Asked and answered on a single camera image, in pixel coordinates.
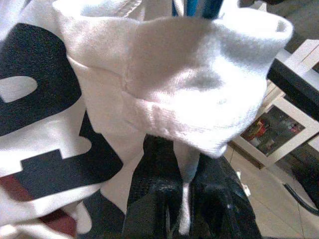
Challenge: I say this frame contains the blue plastic hanger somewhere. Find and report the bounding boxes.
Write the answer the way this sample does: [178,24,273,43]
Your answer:
[183,0,223,20]

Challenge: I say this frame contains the white glass-door cabinet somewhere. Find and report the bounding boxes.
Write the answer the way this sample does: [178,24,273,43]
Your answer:
[229,38,319,170]

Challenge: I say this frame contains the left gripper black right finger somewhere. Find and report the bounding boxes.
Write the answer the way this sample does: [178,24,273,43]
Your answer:
[190,153,263,239]

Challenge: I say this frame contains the white t-shirt black print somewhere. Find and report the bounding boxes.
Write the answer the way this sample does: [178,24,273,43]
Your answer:
[0,0,295,239]

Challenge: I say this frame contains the red packet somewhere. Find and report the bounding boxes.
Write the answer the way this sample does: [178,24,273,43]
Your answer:
[253,119,269,138]

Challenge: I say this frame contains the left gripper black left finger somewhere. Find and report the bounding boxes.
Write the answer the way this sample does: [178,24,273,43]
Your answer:
[124,134,186,239]

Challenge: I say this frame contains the black table legs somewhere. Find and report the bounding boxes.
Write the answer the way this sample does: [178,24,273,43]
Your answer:
[267,59,319,120]

